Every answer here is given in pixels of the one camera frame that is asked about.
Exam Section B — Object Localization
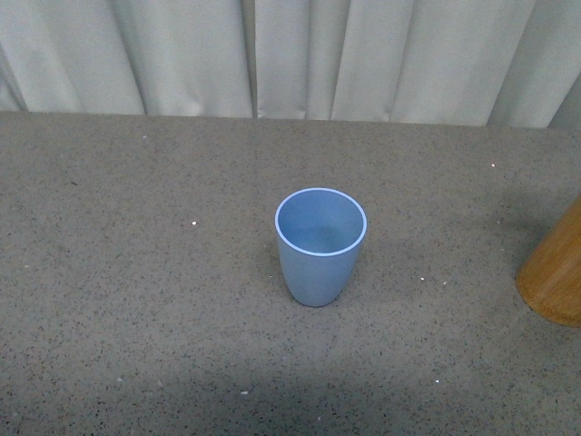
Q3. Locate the white pleated curtain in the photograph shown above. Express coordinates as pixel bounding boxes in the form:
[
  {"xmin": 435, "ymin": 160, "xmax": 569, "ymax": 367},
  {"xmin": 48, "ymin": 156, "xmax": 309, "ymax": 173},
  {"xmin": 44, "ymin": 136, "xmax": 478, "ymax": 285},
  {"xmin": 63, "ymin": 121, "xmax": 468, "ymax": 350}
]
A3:
[{"xmin": 1, "ymin": 1, "xmax": 580, "ymax": 129}]

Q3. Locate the blue plastic cup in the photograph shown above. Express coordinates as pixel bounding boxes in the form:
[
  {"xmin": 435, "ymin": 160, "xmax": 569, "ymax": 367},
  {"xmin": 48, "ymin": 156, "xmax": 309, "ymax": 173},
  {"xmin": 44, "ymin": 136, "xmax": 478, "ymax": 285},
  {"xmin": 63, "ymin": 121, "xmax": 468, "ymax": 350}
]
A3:
[{"xmin": 274, "ymin": 187, "xmax": 368, "ymax": 307}]

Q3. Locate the bamboo wooden chopstick holder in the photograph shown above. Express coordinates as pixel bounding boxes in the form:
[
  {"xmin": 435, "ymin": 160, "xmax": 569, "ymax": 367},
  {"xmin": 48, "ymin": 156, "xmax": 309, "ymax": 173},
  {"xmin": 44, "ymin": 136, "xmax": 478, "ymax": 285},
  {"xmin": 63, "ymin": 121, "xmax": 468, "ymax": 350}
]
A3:
[{"xmin": 516, "ymin": 199, "xmax": 580, "ymax": 327}]

